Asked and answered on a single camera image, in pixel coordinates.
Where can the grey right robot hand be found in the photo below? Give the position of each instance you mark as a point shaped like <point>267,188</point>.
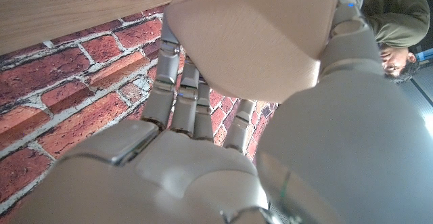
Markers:
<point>169,183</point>

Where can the brick print backdrop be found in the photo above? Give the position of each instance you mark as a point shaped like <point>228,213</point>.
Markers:
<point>67,99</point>

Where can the beige jewelry box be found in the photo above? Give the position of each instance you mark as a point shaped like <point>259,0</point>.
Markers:
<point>253,38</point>

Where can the person in green shirt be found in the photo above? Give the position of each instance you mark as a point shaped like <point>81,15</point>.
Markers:
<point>395,14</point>

